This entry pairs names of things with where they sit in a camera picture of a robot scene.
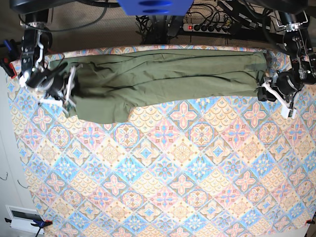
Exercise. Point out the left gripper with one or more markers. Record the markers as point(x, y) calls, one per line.
point(281, 87)

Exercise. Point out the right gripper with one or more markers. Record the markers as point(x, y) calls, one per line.
point(57, 85)

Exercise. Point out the green t-shirt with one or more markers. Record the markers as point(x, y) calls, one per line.
point(108, 87)

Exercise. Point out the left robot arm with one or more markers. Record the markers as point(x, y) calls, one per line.
point(297, 44)

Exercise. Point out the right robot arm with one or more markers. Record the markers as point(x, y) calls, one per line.
point(36, 43)

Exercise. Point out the blue clamp upper left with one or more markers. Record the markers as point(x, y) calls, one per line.
point(12, 55)

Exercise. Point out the blue clamp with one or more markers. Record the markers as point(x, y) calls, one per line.
point(12, 55)
point(39, 223)

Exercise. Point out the white power strip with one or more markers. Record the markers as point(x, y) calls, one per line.
point(205, 28)

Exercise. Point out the patterned tablecloth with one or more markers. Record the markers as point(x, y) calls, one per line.
point(211, 167)

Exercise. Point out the red clamp lower right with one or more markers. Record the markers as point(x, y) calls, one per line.
point(310, 222)

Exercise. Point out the blue clamp lower left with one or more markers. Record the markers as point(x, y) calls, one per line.
point(39, 223)

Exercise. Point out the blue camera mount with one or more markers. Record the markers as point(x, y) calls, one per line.
point(155, 7)

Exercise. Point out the white wall outlet box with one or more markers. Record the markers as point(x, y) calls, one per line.
point(22, 218)

